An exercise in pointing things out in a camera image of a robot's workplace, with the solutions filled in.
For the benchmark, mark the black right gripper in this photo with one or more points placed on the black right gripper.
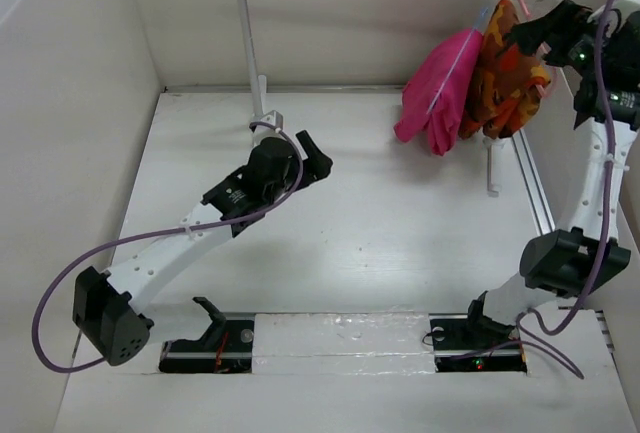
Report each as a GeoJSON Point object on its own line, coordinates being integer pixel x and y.
{"type": "Point", "coordinates": [529, 35]}

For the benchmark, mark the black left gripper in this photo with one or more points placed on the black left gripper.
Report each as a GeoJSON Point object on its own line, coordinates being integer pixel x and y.
{"type": "Point", "coordinates": [316, 166]}

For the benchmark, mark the pink trousers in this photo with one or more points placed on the pink trousers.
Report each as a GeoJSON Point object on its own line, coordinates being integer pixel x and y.
{"type": "Point", "coordinates": [433, 100]}

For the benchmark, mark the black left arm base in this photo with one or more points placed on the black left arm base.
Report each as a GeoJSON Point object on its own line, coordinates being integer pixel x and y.
{"type": "Point", "coordinates": [225, 347]}

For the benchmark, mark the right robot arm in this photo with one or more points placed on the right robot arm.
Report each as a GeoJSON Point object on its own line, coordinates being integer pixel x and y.
{"type": "Point", "coordinates": [582, 253]}

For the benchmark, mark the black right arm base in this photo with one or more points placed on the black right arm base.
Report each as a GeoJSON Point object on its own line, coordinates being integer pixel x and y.
{"type": "Point", "coordinates": [471, 343]}

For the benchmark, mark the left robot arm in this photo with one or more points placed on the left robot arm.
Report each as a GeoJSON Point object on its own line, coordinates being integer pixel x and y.
{"type": "Point", "coordinates": [115, 309]}

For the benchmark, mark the pink plastic hanger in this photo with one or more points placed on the pink plastic hanger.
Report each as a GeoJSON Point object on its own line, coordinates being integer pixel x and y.
{"type": "Point", "coordinates": [543, 49]}

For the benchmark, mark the orange camouflage shorts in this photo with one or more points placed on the orange camouflage shorts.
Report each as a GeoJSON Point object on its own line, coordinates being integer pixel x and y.
{"type": "Point", "coordinates": [507, 87]}

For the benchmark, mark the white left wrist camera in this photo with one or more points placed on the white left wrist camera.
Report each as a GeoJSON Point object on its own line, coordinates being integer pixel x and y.
{"type": "Point", "coordinates": [271, 121]}

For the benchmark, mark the aluminium table edge rail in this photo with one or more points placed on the aluminium table edge rail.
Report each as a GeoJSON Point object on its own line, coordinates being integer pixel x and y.
{"type": "Point", "coordinates": [537, 198]}

